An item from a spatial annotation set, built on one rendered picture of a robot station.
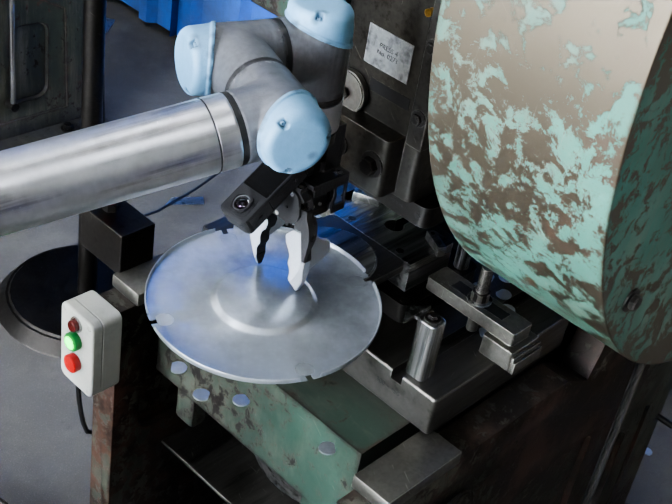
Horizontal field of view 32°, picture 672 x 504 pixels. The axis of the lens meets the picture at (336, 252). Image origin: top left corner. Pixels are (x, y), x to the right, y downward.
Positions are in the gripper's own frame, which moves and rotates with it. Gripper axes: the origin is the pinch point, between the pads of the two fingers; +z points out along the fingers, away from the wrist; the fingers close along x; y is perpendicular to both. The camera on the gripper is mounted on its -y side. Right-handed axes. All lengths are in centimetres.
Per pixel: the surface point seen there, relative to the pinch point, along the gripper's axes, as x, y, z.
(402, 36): -1.7, 14.8, -28.9
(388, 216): 2.2, 24.2, 2.4
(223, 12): 158, 135, 61
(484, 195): -35, -14, -36
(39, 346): 80, 19, 78
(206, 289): 3.9, -7.4, 2.2
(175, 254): 11.5, -6.2, 1.9
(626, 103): -47, -17, -51
